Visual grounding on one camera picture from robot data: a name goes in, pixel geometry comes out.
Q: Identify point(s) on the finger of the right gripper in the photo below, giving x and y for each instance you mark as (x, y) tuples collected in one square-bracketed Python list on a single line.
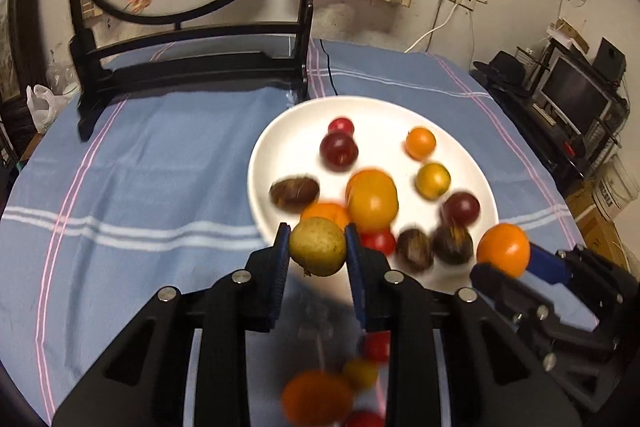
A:
[(547, 267), (509, 296)]

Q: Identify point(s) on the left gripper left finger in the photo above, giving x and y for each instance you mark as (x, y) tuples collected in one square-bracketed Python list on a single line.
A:
[(141, 377)]

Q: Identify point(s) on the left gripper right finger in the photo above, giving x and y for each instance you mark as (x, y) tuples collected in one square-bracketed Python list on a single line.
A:
[(451, 357)]

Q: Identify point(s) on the large orange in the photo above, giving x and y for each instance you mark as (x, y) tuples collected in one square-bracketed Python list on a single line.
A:
[(505, 247)]

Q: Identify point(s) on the dark swirled water chestnut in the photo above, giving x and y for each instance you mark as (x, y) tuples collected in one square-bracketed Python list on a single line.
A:
[(414, 250)]

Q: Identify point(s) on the small yellow jujube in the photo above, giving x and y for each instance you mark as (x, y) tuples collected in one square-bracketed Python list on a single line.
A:
[(361, 374)]

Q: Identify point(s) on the yellow-orange kumquat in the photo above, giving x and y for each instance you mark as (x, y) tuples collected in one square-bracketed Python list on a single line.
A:
[(432, 181)]

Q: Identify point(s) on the yellow orange fruit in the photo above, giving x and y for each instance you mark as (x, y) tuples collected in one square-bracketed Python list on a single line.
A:
[(371, 200)]

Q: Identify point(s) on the small yellow-green jujube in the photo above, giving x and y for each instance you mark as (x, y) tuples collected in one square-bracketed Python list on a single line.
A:
[(318, 246)]

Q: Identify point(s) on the dark red plum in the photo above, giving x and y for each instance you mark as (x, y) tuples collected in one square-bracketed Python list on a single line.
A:
[(338, 151)]

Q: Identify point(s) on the orange mandarin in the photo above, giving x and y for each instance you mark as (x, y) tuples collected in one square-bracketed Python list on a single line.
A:
[(332, 211), (317, 398)]

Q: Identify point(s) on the white plastic bucket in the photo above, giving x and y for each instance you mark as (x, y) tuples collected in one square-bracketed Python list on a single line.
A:
[(613, 188)]

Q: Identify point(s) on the dark purple plum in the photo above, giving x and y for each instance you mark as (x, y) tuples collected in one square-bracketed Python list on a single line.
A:
[(460, 208)]

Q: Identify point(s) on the red cherry tomato on plate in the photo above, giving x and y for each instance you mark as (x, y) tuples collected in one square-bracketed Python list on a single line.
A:
[(383, 241)]

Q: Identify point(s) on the white oval plate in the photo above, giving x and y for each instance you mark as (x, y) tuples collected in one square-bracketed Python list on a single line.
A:
[(289, 146)]

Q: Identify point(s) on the computer monitor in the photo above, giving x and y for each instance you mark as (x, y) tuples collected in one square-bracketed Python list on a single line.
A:
[(573, 95)]

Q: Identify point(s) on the small orange kumquat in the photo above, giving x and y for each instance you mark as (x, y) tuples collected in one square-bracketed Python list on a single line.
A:
[(420, 143)]

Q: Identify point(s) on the blue striped tablecloth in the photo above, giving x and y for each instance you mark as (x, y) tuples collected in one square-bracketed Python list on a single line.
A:
[(158, 197)]

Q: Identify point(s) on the black hat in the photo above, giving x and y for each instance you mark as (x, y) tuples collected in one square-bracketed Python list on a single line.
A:
[(503, 72)]

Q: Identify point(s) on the black speaker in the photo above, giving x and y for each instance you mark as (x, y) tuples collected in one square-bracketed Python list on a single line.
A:
[(610, 62)]

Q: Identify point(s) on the small red cherry tomato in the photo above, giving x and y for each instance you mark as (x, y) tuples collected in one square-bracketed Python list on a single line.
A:
[(341, 124)]

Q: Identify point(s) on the white plastic bag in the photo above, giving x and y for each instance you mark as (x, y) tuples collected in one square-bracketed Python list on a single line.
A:
[(44, 106)]

